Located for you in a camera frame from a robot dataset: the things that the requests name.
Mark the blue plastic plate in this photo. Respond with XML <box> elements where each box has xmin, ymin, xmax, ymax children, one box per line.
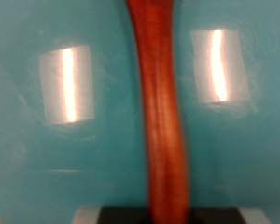
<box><xmin>0</xmin><ymin>0</ymin><xmax>280</xmax><ymax>224</ymax></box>

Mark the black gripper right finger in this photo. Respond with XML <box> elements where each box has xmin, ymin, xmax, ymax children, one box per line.
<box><xmin>189</xmin><ymin>206</ymin><xmax>273</xmax><ymax>224</ymax></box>

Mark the brown wooden spoon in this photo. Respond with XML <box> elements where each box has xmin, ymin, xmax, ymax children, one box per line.
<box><xmin>124</xmin><ymin>0</ymin><xmax>190</xmax><ymax>224</ymax></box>

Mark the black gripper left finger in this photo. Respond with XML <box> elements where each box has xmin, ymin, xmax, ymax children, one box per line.
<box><xmin>74</xmin><ymin>205</ymin><xmax>151</xmax><ymax>224</ymax></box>

